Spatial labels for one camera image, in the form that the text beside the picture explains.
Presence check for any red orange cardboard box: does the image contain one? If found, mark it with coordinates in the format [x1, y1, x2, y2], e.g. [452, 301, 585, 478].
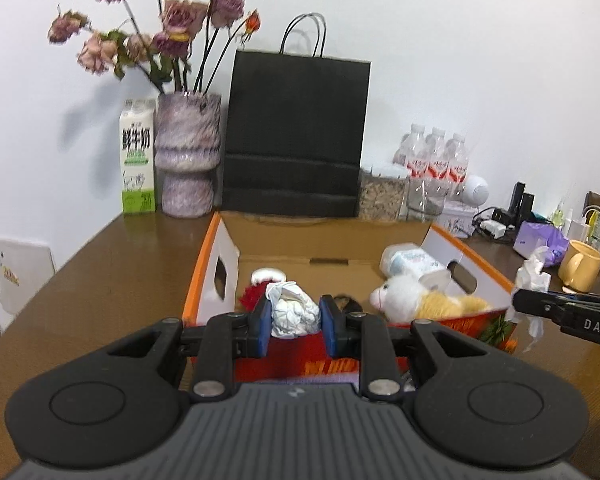
[182, 210, 519, 397]

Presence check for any black upright device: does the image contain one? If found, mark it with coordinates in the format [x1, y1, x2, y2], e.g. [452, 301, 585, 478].
[510, 181, 536, 226]

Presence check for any white round speaker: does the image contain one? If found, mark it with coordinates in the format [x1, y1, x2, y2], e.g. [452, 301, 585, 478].
[459, 173, 490, 206]

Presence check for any white flat board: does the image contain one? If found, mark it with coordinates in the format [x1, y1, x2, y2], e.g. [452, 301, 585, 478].
[0, 232, 57, 317]

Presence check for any white wet wipes canister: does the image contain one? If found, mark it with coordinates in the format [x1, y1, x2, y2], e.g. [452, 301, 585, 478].
[378, 242, 454, 291]

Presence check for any white floral tin box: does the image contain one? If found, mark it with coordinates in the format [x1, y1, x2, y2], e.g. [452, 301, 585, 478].
[437, 200, 476, 239]

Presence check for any empty glass jar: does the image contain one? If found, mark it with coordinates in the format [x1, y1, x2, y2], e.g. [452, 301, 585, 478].
[407, 177, 449, 219]

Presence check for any black paper bag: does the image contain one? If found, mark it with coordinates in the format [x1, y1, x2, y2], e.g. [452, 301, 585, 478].
[221, 12, 373, 219]

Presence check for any wooden desktop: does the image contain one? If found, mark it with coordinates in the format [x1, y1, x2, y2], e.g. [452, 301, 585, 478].
[0, 210, 600, 480]

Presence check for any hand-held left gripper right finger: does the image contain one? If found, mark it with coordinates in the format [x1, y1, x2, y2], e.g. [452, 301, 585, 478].
[320, 295, 486, 402]

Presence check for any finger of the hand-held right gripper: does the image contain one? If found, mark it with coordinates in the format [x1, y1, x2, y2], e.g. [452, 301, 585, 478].
[512, 288, 581, 332]
[550, 292, 600, 307]

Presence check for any purple tissue pack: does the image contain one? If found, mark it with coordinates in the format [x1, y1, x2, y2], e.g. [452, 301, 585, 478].
[513, 219, 571, 261]

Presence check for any dried pink rose bouquet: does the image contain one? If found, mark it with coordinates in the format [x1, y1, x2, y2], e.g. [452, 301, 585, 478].
[47, 0, 261, 94]

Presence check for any white tissue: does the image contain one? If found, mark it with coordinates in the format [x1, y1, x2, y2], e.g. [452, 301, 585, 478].
[507, 245, 552, 354]

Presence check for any white paper ball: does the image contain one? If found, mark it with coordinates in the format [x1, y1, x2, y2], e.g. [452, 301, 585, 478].
[265, 280, 322, 339]

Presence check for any white yellow plush toy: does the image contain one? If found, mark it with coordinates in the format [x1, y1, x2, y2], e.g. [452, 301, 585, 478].
[369, 273, 494, 324]

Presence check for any yellow mug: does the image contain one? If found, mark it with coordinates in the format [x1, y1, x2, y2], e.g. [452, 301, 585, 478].
[558, 239, 600, 294]

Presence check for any clear seed container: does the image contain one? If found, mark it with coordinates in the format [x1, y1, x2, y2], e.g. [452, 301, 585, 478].
[358, 167, 411, 221]

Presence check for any white plastic lid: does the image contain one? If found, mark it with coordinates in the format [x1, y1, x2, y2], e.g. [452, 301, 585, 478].
[251, 267, 287, 286]

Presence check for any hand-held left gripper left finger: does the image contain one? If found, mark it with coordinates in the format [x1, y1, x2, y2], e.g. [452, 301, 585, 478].
[105, 296, 274, 403]

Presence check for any pink marbled vase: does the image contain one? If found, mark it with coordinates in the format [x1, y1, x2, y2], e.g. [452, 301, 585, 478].
[153, 92, 222, 219]

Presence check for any clear water bottle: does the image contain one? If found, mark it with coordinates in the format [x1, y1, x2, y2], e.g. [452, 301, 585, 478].
[446, 132, 469, 198]
[392, 123, 429, 181]
[424, 127, 450, 196]

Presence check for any white plug with cable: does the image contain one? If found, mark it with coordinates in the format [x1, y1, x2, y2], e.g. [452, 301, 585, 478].
[567, 205, 600, 242]

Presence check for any red fabric rose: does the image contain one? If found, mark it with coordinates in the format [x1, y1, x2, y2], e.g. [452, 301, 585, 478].
[237, 280, 277, 312]

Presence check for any white charger with cables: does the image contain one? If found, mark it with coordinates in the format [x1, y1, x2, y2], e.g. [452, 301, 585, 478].
[472, 207, 517, 244]

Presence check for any white green milk carton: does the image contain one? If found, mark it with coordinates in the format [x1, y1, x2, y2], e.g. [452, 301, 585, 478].
[118, 98, 157, 215]

